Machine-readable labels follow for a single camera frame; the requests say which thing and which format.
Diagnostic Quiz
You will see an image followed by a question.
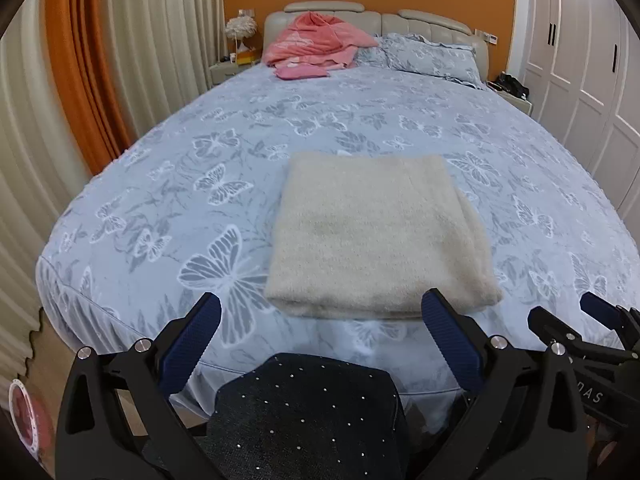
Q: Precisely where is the white panelled wardrobe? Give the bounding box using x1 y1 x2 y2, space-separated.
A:
512 0 640 227

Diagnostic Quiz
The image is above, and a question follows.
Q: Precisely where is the beige fleece garment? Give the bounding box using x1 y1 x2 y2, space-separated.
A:
264 151 504 321

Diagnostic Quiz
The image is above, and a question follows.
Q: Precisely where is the beige padded headboard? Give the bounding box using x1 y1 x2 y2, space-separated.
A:
263 1 489 81

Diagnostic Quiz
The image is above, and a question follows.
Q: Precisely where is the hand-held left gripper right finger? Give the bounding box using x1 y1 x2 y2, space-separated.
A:
415 288 589 480

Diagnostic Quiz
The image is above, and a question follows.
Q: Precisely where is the blue butterfly print pillow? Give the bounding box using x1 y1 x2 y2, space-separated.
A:
355 33 488 92

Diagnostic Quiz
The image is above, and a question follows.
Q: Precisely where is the white nightstand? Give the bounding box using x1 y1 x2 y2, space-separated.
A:
485 80 534 122
209 57 264 87

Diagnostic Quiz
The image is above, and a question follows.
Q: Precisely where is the white feathery table lamp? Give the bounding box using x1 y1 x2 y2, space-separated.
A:
225 16 259 57

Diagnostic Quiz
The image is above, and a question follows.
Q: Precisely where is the small folded pink cloth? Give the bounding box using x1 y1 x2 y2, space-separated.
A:
275 62 334 81

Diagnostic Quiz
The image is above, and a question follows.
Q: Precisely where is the blue butterfly print bed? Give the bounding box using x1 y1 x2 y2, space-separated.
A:
36 30 640 417

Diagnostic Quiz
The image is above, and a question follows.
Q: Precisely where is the black items pile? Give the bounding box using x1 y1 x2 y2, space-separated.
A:
492 73 530 101

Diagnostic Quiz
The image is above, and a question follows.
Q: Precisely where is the pink blanket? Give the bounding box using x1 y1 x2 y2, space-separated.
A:
262 11 381 70

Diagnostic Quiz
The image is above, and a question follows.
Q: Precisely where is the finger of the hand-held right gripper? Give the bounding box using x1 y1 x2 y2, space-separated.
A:
580 292 640 349
528 307 584 357

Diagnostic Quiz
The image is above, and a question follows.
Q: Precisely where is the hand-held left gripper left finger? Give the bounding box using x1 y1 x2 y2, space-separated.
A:
55 292 226 480

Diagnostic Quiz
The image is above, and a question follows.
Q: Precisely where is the person's dark sparkly trouser leg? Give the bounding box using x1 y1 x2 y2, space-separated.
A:
205 352 412 480

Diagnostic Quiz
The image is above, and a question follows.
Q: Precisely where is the round red and white object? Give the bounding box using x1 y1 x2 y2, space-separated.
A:
9 379 44 454

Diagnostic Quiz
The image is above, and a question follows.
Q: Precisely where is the beige pleated curtain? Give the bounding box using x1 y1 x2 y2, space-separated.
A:
0 0 93 411
95 0 224 126

